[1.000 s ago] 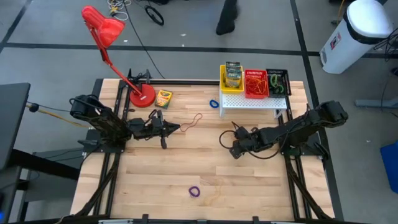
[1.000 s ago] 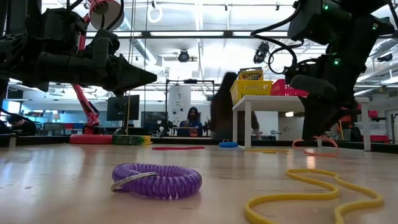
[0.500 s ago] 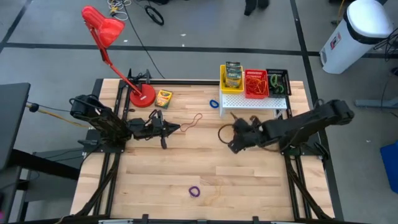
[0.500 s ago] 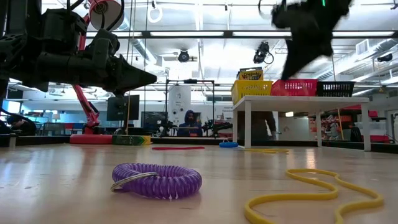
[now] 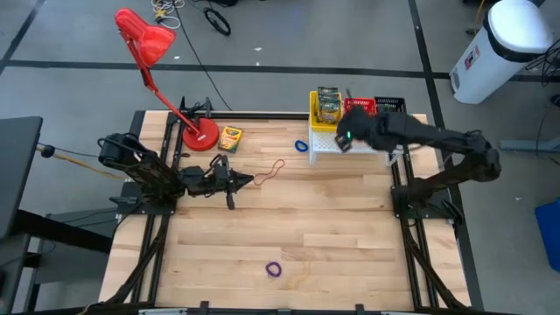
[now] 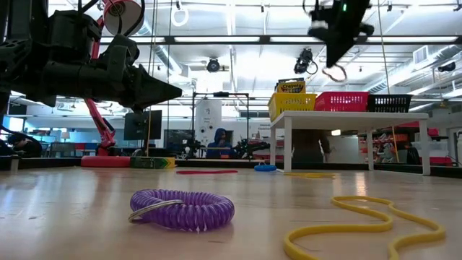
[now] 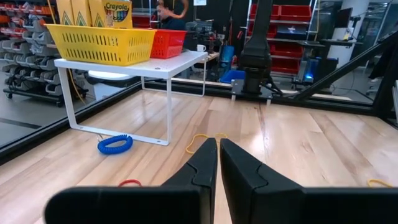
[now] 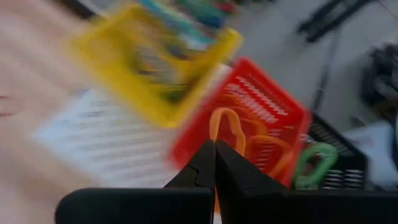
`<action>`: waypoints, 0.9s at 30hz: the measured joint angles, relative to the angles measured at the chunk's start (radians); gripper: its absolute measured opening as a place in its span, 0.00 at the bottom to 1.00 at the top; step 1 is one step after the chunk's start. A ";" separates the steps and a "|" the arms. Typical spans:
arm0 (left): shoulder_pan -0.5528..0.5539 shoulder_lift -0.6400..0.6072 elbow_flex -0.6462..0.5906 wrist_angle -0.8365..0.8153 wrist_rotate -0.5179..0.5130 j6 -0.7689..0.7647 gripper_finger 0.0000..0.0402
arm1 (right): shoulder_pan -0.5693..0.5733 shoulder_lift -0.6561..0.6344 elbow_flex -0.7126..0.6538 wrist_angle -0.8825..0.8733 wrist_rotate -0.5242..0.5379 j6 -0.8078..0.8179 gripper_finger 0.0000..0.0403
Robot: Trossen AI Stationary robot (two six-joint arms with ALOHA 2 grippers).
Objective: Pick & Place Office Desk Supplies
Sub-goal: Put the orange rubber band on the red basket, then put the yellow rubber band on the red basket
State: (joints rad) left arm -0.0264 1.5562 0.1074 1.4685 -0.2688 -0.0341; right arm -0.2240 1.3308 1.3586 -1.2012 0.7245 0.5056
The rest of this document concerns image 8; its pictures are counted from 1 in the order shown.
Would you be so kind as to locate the black plastic basket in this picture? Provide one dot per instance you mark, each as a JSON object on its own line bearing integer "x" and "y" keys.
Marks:
{"x": 351, "y": 155}

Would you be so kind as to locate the white metal shelf riser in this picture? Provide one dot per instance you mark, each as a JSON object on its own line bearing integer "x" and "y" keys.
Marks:
{"x": 109, "y": 140}

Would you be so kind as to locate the yellow plastic basket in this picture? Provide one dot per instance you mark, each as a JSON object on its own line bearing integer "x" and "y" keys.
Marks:
{"x": 124, "y": 87}

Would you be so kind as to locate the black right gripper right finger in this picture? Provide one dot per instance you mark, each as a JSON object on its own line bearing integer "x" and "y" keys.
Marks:
{"x": 245, "y": 186}

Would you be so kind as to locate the green coil wristband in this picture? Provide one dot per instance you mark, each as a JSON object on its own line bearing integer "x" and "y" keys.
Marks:
{"x": 329, "y": 155}

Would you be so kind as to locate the red plastic basket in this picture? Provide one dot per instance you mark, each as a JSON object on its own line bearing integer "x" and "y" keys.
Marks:
{"x": 280, "y": 102}

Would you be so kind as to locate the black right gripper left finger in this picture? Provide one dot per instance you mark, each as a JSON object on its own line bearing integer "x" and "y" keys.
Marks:
{"x": 196, "y": 177}

